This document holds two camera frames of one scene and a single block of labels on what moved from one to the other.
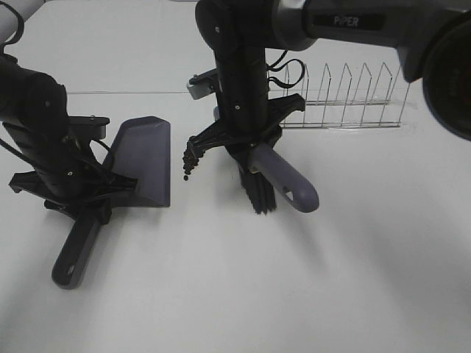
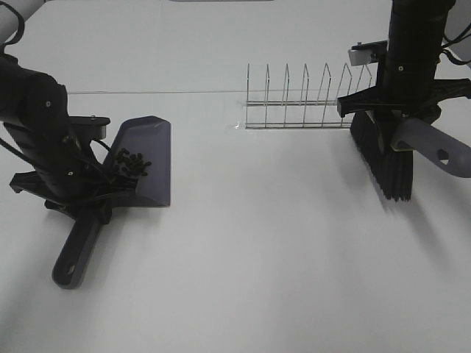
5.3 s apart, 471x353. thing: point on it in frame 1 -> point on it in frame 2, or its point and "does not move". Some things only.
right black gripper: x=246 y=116 -> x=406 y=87
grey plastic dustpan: x=142 y=155 does not move
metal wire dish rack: x=384 y=111 does not move
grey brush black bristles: x=266 y=174 -> x=394 y=168
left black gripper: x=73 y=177 does not move
